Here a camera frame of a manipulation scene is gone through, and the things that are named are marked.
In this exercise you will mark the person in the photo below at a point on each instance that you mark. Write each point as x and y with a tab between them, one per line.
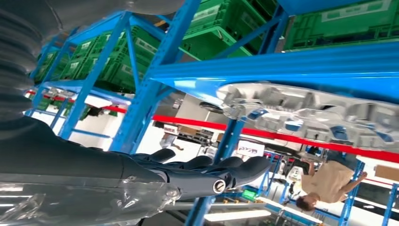
168	140
327	181

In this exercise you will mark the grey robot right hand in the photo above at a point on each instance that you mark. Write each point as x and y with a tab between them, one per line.
62	162

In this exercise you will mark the white ceiling light strip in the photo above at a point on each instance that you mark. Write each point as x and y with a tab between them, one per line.
237	216

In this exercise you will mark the green plastic crate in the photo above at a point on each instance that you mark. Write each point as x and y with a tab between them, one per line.
82	57
46	70
343	28
215	43
121	70

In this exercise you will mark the blue metal shelf rack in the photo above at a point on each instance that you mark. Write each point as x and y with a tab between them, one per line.
95	73
280	68
352	193

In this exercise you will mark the white printed sign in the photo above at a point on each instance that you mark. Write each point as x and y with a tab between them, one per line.
249	149

